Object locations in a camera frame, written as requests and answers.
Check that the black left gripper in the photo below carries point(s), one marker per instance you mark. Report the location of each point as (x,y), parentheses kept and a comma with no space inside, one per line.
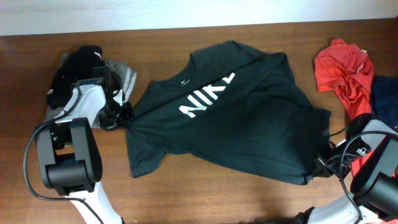
(108,123)

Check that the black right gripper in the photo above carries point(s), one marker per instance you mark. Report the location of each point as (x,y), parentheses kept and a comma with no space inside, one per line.
(328,171)

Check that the dark green Nike t-shirt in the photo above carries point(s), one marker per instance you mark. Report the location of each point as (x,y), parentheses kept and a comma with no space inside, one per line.
(235,106)

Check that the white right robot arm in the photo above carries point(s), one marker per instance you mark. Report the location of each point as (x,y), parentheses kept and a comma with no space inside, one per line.
(366,165)

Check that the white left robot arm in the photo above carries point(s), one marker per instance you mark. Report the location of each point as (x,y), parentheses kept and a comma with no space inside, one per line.
(69,158)

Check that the grey folded garment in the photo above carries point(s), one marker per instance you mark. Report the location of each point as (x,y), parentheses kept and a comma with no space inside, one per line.
(121,69)

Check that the black folded garment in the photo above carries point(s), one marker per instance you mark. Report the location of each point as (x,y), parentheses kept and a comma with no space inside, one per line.
(77,66)

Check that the navy blue garment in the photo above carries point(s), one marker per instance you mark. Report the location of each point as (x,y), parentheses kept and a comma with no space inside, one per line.
(384,99)

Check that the red shirt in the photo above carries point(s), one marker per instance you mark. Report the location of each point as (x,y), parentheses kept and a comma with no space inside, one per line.
(348,71)

